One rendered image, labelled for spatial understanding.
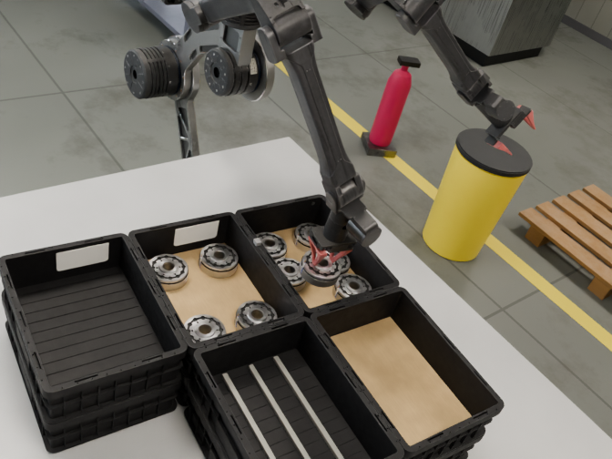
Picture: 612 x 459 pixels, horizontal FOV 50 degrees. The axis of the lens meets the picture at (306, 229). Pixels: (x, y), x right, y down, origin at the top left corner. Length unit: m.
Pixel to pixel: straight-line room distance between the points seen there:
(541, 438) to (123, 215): 1.36
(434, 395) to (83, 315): 0.86
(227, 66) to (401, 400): 1.04
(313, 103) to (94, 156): 2.35
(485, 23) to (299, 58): 4.50
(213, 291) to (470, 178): 1.74
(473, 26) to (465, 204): 2.79
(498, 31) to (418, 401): 4.34
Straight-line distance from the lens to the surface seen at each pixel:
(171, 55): 2.44
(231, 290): 1.71
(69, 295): 1.67
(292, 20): 1.26
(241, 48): 1.94
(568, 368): 3.24
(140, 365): 1.40
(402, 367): 1.67
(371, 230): 1.43
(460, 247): 3.38
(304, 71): 1.28
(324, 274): 1.60
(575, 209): 4.11
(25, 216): 2.08
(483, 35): 5.73
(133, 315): 1.63
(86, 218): 2.07
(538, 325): 3.35
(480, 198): 3.18
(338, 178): 1.39
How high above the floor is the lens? 2.05
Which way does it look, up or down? 39 degrees down
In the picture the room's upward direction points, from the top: 16 degrees clockwise
